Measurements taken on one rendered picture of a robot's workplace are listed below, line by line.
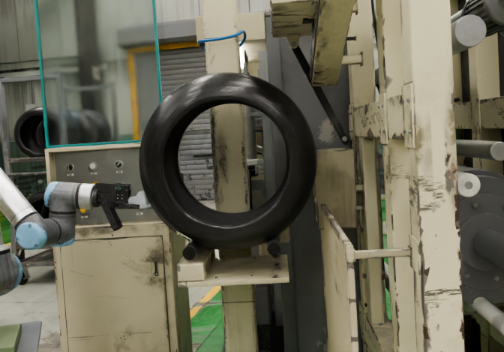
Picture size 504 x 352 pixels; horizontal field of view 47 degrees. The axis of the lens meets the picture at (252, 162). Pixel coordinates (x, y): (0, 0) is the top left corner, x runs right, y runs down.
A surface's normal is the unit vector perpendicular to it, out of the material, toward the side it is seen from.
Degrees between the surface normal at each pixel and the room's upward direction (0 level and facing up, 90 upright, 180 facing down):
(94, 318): 90
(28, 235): 92
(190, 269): 90
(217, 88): 79
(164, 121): 83
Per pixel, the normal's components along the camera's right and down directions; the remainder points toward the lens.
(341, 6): 0.04, 0.97
